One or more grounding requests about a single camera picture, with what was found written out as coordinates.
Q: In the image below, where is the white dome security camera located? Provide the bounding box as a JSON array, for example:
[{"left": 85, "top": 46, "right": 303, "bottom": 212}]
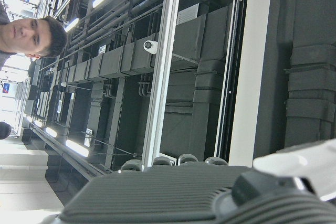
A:
[{"left": 143, "top": 39, "right": 159, "bottom": 55}]

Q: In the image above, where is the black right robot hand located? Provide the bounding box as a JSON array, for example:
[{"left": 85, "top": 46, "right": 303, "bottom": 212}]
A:
[{"left": 59, "top": 154, "right": 336, "bottom": 224}]

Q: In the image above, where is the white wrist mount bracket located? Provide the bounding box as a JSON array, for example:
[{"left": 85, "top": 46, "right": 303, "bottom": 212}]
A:
[{"left": 253, "top": 138, "right": 336, "bottom": 201}]

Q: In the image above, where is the dark-haired person grey shirt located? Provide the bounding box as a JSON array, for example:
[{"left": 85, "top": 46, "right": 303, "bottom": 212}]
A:
[{"left": 0, "top": 2, "right": 68, "bottom": 59}]

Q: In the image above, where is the black insulated air duct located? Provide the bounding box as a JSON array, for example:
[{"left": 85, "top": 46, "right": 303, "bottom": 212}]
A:
[{"left": 52, "top": 6, "right": 233, "bottom": 84}]

